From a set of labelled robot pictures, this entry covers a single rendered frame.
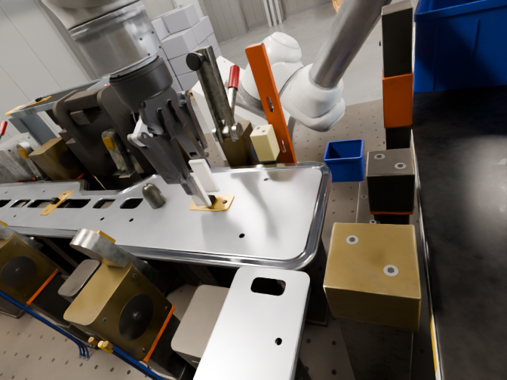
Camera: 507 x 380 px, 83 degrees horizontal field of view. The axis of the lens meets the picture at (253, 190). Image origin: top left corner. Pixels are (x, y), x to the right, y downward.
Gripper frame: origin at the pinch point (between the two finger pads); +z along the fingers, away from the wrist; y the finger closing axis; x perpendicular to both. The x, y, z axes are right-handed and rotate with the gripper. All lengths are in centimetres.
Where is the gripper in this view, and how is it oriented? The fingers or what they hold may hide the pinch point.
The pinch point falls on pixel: (200, 183)
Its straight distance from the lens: 49.7
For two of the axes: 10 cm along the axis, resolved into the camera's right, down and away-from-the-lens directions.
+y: 3.1, -6.8, 6.7
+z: 3.1, 7.4, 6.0
